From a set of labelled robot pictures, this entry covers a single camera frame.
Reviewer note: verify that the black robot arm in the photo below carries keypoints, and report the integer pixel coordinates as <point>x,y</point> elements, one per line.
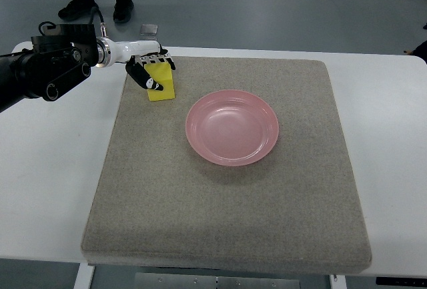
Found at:
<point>61,58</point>

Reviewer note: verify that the pink plate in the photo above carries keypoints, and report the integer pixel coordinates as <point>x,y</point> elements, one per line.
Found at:
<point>232,128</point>

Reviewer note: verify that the person's black shoe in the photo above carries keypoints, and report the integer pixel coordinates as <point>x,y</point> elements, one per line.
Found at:
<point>76,9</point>
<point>122,11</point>

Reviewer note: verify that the black table control panel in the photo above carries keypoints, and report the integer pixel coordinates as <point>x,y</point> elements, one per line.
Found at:
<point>392,281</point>

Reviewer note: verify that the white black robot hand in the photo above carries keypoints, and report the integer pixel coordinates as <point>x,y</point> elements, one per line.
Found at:
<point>135,55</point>

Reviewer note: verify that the white left table leg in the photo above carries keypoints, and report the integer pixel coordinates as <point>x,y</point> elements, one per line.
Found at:
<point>84,276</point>

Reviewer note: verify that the yellow foam block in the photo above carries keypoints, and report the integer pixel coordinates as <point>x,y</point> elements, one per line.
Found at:
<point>162,74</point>

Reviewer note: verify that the person's black left shoe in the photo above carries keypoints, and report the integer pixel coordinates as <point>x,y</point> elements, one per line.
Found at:
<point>76,9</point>

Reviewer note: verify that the small metal floor plate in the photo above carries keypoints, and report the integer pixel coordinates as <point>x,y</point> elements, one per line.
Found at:
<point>148,32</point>

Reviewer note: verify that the metal table base bracket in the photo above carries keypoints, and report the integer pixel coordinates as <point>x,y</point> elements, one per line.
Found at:
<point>151,280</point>

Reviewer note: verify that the person's black right shoe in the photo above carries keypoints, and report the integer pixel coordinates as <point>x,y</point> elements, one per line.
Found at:
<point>122,11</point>

